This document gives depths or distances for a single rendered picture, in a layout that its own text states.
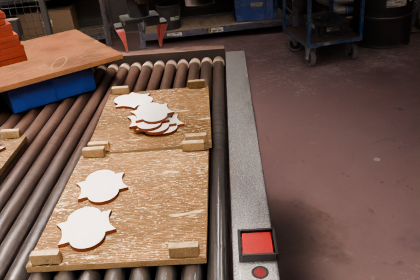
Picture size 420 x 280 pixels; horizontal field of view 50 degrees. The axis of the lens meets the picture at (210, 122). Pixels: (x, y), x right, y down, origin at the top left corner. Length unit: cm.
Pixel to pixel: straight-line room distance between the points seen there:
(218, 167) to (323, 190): 154
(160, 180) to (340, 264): 129
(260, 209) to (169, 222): 20
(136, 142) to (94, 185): 22
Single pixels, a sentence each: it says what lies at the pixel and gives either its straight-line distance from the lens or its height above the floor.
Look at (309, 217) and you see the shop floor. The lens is 246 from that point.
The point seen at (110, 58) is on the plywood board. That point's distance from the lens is 170.
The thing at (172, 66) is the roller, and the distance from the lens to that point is 189.
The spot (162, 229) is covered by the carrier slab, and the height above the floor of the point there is 94.
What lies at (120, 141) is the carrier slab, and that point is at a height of 94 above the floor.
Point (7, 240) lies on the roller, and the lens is 109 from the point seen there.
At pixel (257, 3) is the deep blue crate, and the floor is 34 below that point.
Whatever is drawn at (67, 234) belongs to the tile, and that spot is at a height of 95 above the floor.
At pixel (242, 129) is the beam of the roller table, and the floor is 92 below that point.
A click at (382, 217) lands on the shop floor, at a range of 252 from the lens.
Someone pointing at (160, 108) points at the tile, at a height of 98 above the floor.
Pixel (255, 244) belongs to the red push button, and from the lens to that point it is 92.
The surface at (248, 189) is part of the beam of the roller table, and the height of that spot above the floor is 91.
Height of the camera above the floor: 155
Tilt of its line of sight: 27 degrees down
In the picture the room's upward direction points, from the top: 5 degrees counter-clockwise
